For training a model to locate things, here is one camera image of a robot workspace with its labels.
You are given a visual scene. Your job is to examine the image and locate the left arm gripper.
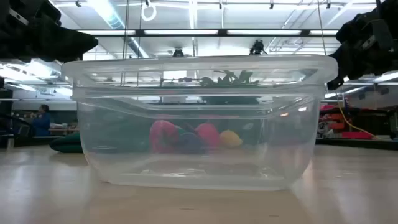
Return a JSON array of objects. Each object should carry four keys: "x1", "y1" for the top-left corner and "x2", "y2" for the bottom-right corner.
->
[{"x1": 0, "y1": 0, "x2": 99, "y2": 63}]

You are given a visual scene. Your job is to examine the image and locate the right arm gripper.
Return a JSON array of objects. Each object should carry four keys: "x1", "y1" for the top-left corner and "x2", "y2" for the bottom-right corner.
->
[{"x1": 326, "y1": 0, "x2": 398, "y2": 91}]

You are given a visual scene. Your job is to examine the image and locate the red toy bell pepper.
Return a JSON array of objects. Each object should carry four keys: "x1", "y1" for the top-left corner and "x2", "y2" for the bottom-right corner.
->
[{"x1": 149, "y1": 120, "x2": 180, "y2": 154}]

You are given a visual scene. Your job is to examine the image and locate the yellow toy lemon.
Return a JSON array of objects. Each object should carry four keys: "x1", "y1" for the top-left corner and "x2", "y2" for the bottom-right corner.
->
[{"x1": 219, "y1": 129, "x2": 243, "y2": 149}]

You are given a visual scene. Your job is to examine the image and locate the purple toy eggplant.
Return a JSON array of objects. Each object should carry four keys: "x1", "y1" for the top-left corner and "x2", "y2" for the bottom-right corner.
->
[{"x1": 177, "y1": 123, "x2": 206, "y2": 154}]

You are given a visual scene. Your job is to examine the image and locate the red toy tomato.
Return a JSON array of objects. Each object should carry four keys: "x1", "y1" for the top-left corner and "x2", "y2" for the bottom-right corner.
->
[{"x1": 195, "y1": 123, "x2": 221, "y2": 149}]

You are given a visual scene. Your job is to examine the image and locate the clear plastic tupperware container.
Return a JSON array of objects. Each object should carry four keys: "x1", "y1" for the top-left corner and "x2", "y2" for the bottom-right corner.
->
[{"x1": 61, "y1": 54, "x2": 339, "y2": 191}]

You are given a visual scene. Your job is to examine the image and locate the red storage bins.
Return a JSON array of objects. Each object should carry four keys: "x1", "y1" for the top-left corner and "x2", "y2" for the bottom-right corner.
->
[{"x1": 319, "y1": 112, "x2": 345, "y2": 131}]

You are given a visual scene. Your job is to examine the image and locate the red plastic tray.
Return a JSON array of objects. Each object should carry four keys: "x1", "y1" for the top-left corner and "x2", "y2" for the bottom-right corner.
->
[{"x1": 341, "y1": 131, "x2": 374, "y2": 140}]

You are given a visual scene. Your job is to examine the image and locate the person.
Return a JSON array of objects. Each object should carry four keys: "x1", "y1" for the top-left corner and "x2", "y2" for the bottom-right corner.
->
[{"x1": 30, "y1": 104, "x2": 52, "y2": 137}]

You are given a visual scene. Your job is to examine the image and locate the dark green cloth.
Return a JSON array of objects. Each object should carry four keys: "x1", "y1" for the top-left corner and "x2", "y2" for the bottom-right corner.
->
[{"x1": 49, "y1": 107, "x2": 150, "y2": 154}]

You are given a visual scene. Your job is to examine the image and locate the artificial green plant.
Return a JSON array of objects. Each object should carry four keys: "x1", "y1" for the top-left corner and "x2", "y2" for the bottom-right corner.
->
[{"x1": 198, "y1": 70, "x2": 261, "y2": 105}]

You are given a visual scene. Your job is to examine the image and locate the silver ventilation duct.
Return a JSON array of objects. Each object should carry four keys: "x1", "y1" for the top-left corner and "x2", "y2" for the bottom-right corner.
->
[{"x1": 93, "y1": 0, "x2": 150, "y2": 59}]

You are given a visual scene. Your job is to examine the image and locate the yellow hanging cable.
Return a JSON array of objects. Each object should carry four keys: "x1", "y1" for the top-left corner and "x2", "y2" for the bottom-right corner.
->
[{"x1": 336, "y1": 93, "x2": 379, "y2": 140}]

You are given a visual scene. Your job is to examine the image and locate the white hanging ring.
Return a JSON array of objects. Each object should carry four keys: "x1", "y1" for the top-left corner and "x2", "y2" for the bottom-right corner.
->
[{"x1": 141, "y1": 1, "x2": 158, "y2": 22}]

